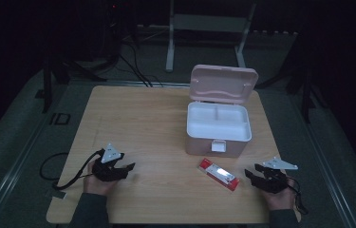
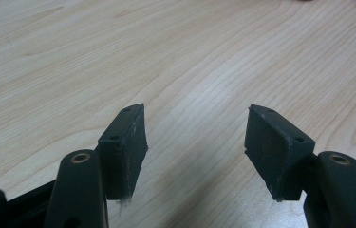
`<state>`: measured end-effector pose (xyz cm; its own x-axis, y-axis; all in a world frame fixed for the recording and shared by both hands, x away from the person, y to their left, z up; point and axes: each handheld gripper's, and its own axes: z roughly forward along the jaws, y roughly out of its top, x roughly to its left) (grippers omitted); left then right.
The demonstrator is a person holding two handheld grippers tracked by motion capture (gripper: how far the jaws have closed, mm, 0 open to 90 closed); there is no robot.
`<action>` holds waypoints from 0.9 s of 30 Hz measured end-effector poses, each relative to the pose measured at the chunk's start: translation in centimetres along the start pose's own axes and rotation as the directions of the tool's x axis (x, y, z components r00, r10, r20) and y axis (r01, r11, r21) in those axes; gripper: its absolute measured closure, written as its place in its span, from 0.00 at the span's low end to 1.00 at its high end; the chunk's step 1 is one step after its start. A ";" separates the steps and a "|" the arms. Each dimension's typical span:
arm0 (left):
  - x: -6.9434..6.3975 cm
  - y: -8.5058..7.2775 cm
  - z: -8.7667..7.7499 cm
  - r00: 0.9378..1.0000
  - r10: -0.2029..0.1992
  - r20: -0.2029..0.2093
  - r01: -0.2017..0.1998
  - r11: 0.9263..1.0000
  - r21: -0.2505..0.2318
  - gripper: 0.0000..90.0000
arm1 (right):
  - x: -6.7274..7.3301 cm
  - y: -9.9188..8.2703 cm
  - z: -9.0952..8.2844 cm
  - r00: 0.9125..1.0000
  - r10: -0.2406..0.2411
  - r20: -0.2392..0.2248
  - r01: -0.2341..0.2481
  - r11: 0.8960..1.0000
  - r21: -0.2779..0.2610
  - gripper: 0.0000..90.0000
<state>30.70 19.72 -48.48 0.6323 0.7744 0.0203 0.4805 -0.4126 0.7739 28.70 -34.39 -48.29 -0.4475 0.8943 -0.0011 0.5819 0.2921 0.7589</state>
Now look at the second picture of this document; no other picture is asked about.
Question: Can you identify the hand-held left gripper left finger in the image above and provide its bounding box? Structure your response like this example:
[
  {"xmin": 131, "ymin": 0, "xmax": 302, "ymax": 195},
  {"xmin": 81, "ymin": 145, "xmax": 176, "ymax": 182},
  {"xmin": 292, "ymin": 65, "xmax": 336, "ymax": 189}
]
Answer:
[{"xmin": 97, "ymin": 103, "xmax": 149, "ymax": 201}]

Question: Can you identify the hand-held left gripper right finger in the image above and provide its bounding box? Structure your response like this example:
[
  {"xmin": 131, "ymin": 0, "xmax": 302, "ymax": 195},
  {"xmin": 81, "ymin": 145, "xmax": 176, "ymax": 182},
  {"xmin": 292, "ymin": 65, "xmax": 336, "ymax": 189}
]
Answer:
[{"xmin": 244, "ymin": 104, "xmax": 316, "ymax": 203}]

